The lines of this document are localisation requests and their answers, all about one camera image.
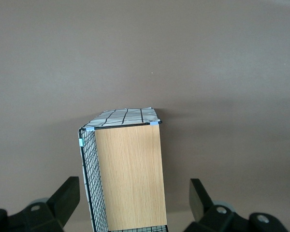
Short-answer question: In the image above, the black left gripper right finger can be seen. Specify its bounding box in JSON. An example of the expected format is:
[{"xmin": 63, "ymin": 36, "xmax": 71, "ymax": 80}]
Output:
[{"xmin": 185, "ymin": 178, "xmax": 289, "ymax": 232}]

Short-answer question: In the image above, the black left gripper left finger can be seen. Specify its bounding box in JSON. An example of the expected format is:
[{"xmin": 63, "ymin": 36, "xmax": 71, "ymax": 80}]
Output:
[{"xmin": 0, "ymin": 176, "xmax": 81, "ymax": 232}]

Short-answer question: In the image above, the light wooden shelf insert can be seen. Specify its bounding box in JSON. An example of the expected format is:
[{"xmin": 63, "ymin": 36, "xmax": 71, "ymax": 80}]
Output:
[{"xmin": 94, "ymin": 125, "xmax": 168, "ymax": 232}]

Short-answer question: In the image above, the wire basket with checked liner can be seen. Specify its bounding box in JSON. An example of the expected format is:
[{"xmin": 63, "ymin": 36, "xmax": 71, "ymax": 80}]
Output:
[{"xmin": 76, "ymin": 108, "xmax": 170, "ymax": 232}]

